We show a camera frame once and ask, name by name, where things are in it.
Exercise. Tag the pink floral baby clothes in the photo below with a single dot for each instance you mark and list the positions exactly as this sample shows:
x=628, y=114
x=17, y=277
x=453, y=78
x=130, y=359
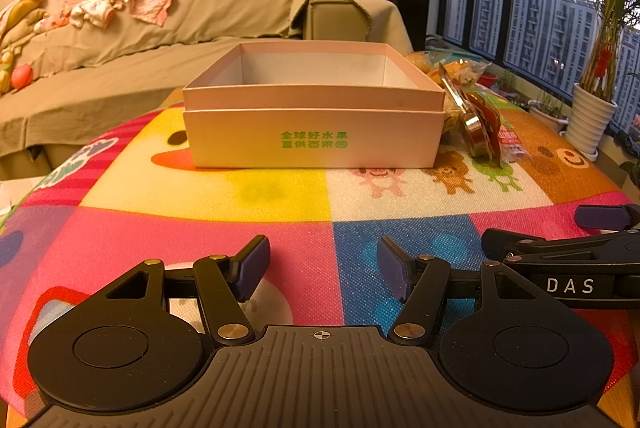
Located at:
x=140, y=1

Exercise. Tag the orange toy ball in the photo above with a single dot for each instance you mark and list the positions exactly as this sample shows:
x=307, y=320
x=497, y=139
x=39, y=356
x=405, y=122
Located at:
x=22, y=77

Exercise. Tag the black framed window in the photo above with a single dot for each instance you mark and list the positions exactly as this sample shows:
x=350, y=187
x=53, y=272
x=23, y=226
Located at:
x=505, y=8

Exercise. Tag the covered beige sofa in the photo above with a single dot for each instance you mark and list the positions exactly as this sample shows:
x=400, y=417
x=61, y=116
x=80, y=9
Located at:
x=100, y=73

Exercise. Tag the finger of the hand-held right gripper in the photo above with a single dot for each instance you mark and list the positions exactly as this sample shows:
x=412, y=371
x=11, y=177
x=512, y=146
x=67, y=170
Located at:
x=500, y=240
x=600, y=217

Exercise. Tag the colourful cartoon play mat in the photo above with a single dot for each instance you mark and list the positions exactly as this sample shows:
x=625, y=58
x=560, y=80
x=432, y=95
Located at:
x=200, y=218

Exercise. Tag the small white planter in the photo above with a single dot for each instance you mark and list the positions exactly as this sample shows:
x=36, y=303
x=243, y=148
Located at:
x=547, y=116

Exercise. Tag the yellow bread packet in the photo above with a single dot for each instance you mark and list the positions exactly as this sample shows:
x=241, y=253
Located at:
x=465, y=71

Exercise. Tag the pink cardboard box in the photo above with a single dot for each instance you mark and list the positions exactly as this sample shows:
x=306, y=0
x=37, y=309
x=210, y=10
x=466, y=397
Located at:
x=240, y=143

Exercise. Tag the brown egg snack packet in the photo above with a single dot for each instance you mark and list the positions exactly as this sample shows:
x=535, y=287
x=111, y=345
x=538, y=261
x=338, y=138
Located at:
x=475, y=128

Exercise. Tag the grey apartment buildings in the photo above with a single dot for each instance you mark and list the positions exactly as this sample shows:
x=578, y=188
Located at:
x=545, y=28

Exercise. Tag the yellow plush toy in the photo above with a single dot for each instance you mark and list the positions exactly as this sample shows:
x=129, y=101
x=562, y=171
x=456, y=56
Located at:
x=5, y=68

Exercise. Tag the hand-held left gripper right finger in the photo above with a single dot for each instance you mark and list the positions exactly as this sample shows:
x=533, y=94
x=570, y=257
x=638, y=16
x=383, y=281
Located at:
x=392, y=269

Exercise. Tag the golden bread clear packet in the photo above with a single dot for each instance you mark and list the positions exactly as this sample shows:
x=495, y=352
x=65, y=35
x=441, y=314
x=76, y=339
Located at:
x=419, y=61

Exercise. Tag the white ribbed plant pot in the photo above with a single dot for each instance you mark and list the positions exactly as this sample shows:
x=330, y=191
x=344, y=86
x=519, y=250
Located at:
x=592, y=118

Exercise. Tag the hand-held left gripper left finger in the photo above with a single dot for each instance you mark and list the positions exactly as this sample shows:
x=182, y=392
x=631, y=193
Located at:
x=250, y=267

